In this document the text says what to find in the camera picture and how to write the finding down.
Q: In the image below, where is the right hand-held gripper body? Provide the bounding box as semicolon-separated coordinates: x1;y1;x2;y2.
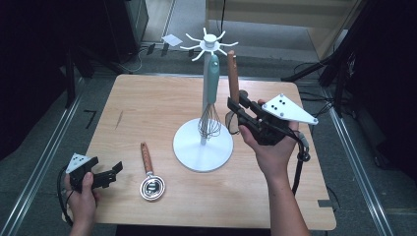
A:
240;93;320;147

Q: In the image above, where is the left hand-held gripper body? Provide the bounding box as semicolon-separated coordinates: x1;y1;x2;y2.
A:
65;152;118;193

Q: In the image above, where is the small strainer with wooden handle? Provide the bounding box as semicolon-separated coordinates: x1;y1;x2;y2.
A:
224;49;244;136

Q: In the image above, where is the whisk with teal handle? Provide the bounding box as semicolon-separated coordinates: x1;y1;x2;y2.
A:
197;53;222;141

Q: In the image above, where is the white utensil stand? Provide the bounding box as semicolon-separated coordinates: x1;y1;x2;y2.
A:
172;27;240;173

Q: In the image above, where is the person's left hand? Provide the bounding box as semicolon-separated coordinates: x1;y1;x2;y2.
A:
63;172;101;228

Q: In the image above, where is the person's right hand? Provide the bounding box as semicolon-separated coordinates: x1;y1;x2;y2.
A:
238;98;300;184

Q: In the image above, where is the black metal stand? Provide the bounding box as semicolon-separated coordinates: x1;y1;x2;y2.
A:
280;32;353;118
63;48;96;110

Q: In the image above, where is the light wooden cabinet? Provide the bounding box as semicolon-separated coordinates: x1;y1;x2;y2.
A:
206;0;365;62

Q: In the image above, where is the white paper sheet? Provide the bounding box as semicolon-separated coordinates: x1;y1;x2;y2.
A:
160;33;184;47

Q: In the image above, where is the black cabinet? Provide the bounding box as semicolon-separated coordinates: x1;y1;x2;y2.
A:
104;0;149;64

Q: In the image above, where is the steel scoop with wooden handle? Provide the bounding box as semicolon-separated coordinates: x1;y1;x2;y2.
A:
139;142;167;202

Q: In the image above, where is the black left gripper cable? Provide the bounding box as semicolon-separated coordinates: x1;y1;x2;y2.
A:
56;165;75;227

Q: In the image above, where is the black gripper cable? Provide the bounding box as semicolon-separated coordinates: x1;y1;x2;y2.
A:
56;165;75;227
289;129;312;197

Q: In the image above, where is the metal floor rail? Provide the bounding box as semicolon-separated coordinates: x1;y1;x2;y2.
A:
0;77;87;236
323;88;394;236

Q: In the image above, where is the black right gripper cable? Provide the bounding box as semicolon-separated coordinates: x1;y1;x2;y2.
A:
289;129;312;197

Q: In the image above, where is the black hanging cable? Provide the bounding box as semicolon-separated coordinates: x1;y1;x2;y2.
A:
220;0;227;30

